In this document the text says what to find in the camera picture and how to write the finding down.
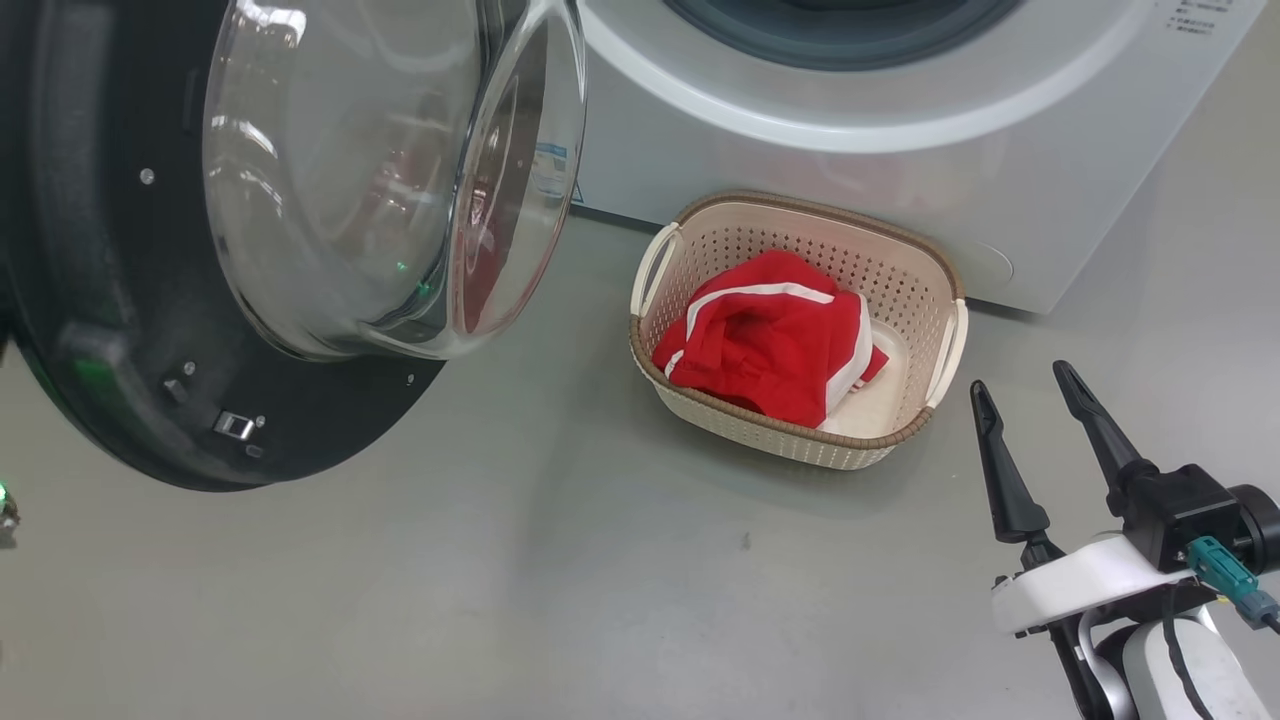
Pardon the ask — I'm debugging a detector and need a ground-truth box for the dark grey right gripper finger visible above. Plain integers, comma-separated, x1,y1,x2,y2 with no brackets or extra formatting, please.
970,380,1067,573
1052,360,1161,518

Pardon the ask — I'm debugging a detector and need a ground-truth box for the black round glass washer door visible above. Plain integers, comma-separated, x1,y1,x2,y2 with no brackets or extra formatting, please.
0,0,589,493

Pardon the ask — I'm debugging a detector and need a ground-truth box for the right camera cable teal connector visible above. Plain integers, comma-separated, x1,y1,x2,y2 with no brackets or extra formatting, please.
1187,535,1280,633

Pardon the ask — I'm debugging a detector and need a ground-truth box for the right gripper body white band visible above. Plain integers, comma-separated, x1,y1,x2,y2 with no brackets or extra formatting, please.
990,484,1280,637

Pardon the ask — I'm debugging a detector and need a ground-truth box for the white front-load washing machine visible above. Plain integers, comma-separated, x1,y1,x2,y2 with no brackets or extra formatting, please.
560,0,1269,316

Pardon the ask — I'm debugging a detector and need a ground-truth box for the red and white garment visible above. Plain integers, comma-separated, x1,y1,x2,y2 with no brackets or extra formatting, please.
652,250,906,433

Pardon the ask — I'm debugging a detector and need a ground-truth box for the cream perforated laundry basket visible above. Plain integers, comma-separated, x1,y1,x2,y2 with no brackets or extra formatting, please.
628,190,969,471

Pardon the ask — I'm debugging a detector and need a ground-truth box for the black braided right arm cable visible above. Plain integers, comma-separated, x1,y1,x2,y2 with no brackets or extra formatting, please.
1158,588,1216,720

